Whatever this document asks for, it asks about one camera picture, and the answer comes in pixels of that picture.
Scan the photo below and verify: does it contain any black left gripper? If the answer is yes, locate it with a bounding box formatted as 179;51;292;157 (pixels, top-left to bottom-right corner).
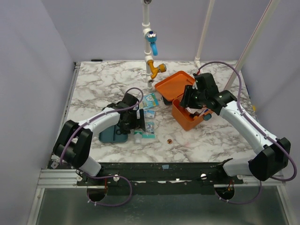
120;109;145;134

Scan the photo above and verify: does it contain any small band-aid packet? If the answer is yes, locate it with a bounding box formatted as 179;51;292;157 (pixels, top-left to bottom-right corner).
142;121;156;139

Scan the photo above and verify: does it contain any blue white wipe packet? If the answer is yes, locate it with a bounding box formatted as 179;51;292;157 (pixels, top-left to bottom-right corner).
144;109;156;119

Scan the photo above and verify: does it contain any blue cotton swab bag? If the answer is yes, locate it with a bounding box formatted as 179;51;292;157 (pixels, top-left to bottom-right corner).
139;93;159;109

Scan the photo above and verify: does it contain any orange medicine kit box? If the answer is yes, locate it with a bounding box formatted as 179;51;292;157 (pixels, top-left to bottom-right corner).
154;71;214;131

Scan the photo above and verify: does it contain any white bottle green label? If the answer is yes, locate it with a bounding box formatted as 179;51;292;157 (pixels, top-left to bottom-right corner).
134;131;143;144

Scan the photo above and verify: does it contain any blue-labelled bandage roll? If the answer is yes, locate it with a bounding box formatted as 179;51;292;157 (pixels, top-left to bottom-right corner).
186;107;208;118

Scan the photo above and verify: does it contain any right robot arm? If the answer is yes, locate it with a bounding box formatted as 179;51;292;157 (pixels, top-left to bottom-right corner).
180;73;291;184

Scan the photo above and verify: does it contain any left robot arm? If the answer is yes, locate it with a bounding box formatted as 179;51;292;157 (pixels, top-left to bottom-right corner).
52;93;145;185

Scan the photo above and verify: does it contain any teal box latch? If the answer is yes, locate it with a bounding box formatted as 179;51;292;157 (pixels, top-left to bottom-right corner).
203;113;212;121

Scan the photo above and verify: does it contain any teal divided tray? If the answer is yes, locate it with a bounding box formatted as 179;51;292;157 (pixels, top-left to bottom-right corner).
98;125;128;143

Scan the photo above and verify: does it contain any yellow faucet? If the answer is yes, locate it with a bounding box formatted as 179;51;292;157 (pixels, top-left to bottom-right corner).
147;60;167;79

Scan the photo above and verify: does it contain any blue faucet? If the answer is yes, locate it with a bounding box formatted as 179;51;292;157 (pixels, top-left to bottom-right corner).
145;30;158;56

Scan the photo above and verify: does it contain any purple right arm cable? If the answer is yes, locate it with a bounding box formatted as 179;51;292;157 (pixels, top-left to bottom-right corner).
196;61;297;204

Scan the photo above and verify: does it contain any white PVC pipe frame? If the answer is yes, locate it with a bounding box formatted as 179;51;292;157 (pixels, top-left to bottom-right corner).
140;0;279;94

